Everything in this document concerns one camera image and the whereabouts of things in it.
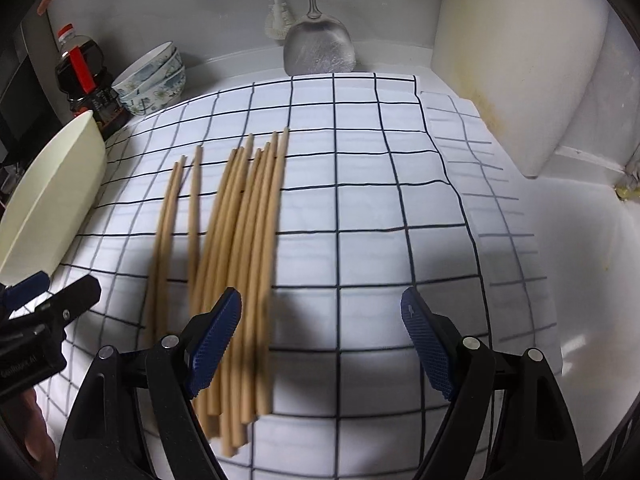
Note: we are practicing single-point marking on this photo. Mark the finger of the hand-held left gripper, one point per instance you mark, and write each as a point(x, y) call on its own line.
point(25, 288)
point(75, 297)

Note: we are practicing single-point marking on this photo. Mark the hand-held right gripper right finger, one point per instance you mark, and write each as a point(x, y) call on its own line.
point(425, 340)

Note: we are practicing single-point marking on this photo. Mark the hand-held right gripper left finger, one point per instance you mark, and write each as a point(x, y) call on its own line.
point(215, 345)

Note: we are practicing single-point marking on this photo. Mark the cream round plate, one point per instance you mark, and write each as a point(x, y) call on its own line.
point(50, 185)

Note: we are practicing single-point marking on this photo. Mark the pile of wooden chopsticks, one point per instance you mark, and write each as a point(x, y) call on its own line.
point(250, 240)

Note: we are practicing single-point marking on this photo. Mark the person's left hand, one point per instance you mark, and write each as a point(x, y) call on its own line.
point(27, 430)

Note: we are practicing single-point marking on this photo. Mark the white black checked cloth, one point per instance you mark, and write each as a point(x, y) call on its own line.
point(375, 210)

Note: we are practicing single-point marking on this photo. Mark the floral ceramic bowl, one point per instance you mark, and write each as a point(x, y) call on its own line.
point(160, 97)
point(145, 67)
point(173, 69)

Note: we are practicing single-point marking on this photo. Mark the dark soy sauce bottle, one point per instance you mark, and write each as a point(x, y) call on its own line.
point(75, 70)

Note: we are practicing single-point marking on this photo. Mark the metal spatula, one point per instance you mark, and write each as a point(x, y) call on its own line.
point(320, 45)

